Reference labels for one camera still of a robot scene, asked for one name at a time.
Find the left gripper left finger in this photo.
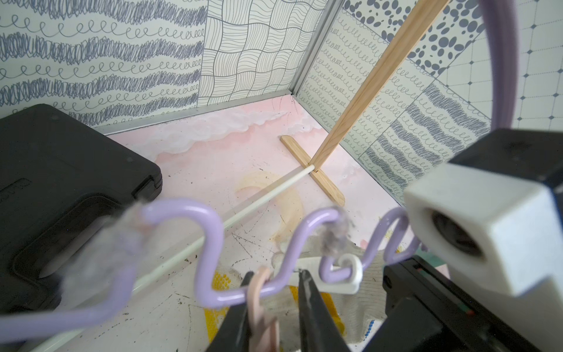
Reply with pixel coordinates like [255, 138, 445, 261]
[205, 297, 252, 352]

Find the yellow dotted work glove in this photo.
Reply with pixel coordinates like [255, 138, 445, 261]
[202, 269, 346, 343]

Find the black plastic tool case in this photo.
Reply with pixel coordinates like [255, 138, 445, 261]
[1, 104, 163, 315]

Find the purple clip hanger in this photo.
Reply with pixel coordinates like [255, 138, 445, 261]
[1, 1, 518, 344]

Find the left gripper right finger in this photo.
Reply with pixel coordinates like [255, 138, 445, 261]
[298, 270, 350, 352]

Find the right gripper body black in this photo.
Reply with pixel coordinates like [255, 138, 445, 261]
[360, 127, 563, 352]

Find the wooden drying rack frame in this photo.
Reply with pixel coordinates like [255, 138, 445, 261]
[29, 0, 450, 351]

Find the white work glove yellow cuff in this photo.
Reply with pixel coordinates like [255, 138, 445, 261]
[263, 252, 386, 351]

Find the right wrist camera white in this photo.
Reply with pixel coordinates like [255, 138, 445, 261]
[403, 162, 563, 298]

